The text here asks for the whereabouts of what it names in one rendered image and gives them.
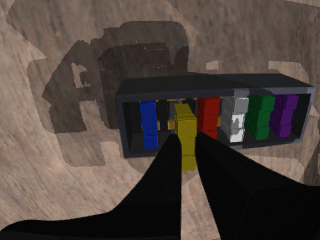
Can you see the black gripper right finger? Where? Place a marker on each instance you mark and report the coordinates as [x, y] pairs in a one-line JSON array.
[[251, 202]]

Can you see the red fuse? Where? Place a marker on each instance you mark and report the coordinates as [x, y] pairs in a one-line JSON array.
[[207, 109]]

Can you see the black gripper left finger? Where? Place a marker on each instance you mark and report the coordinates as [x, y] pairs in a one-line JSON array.
[[151, 211]]

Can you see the blue fuse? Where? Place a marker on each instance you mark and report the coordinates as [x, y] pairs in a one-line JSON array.
[[149, 122]]

